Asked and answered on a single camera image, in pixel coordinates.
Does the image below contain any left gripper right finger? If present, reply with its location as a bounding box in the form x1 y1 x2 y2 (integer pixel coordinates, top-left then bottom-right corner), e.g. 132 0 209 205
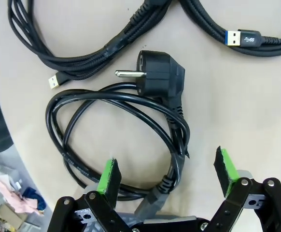
209 145 281 232

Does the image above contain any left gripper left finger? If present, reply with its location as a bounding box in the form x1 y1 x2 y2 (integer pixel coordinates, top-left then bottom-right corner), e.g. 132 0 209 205
46 157 134 232

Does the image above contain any black power cable schuko plug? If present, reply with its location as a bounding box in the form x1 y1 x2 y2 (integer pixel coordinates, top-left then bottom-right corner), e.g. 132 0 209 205
45 50 192 219

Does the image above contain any black braided USB cable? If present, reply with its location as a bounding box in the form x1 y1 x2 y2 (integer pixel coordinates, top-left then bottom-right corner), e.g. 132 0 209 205
7 0 173 91
179 0 281 58

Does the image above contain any dark blue cloth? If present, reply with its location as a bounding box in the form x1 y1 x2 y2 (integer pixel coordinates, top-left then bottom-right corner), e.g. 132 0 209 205
22 187 47 216

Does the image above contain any pink checked cloth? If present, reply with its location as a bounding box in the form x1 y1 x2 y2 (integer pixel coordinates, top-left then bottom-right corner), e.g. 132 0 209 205
0 174 39 214

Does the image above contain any open brown cardboard box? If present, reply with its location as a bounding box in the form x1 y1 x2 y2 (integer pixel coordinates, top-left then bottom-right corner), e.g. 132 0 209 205
0 203 28 231

